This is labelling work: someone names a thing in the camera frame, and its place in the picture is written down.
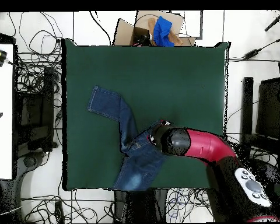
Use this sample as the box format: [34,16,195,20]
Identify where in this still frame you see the black upright bar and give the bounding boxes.
[239,76,254,155]

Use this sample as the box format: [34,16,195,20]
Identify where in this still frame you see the bright blue cloth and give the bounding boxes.
[152,15,176,47]

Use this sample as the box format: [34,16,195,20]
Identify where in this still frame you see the black power strip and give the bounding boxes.
[54,200,65,223]

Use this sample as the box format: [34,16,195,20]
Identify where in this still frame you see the grey swivel chair base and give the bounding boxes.
[254,158,280,187]
[15,150,48,187]

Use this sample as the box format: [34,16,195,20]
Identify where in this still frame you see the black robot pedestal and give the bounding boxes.
[113,189,169,223]

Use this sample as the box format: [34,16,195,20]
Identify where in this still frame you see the black power adapter cable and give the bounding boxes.
[228,34,280,62]

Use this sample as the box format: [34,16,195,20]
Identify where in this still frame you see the dark green table cloth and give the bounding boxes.
[61,38,230,191]

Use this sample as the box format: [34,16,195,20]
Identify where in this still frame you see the black cable bundle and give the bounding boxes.
[20,188,116,223]
[225,132,279,169]
[165,187,214,222]
[8,11,64,95]

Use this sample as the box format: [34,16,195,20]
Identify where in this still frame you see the black flat panel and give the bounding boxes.
[255,76,280,141]

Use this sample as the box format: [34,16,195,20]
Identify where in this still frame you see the brown cardboard box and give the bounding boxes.
[113,10,197,47]

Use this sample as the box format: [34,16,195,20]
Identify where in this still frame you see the blue denim jeans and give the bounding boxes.
[86,85,170,192]

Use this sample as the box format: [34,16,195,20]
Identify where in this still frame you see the black rod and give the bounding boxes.
[264,10,280,32]

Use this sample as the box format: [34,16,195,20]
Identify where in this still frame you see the black equipment stand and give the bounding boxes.
[15,66,58,152]

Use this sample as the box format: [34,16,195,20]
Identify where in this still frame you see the white side table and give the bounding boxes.
[0,43,14,180]

